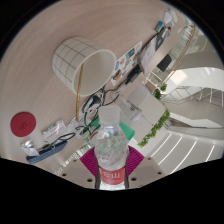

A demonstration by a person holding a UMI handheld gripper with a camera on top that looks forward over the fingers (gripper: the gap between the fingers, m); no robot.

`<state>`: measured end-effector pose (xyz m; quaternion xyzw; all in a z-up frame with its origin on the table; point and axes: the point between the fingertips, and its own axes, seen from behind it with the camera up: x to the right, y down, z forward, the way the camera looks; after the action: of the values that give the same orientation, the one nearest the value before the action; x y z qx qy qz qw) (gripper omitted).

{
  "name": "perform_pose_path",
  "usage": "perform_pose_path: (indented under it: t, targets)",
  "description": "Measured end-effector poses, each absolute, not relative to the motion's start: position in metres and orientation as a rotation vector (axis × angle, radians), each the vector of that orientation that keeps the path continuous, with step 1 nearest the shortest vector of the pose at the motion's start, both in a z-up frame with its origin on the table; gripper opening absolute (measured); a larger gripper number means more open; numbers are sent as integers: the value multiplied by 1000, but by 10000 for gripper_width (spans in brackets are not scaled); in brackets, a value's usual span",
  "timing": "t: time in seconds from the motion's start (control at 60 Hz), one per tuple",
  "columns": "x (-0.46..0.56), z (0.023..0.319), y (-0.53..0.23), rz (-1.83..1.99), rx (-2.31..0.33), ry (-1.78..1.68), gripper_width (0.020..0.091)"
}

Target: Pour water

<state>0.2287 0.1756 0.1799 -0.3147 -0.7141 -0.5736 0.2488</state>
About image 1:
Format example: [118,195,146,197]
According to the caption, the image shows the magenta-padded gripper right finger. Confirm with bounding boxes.
[123,146,168,189]

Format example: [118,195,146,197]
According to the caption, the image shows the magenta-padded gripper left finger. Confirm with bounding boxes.
[61,148,101,191]

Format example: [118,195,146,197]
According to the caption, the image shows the clear red-labelled water bottle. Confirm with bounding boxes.
[93,105,130,191]

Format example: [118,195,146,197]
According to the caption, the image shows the white tissue packet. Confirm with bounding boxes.
[41,119,67,144]
[20,139,40,158]

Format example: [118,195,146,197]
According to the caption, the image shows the ceiling light strips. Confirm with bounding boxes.
[151,133,218,174]

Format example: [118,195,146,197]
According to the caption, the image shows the empty clear plastic bottle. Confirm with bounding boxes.
[116,94,144,121]

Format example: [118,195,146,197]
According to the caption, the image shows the flat round red coaster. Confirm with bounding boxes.
[9,111,37,138]

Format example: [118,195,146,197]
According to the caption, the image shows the colourful sticker sheet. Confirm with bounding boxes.
[111,40,144,87]

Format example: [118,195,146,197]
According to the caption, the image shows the black chair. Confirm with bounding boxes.
[156,54,173,73]

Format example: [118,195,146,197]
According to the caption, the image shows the white grid-patterned mug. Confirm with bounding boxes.
[51,36,117,98]

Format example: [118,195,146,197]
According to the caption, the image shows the grey open laptop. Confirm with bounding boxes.
[141,26,173,73]

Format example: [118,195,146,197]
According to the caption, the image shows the white flat charger block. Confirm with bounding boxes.
[163,9,171,23]

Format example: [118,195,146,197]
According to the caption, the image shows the white computer mouse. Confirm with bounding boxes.
[168,8,179,25]

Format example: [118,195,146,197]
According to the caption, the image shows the tangled black cables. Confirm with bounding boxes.
[74,84,121,134]

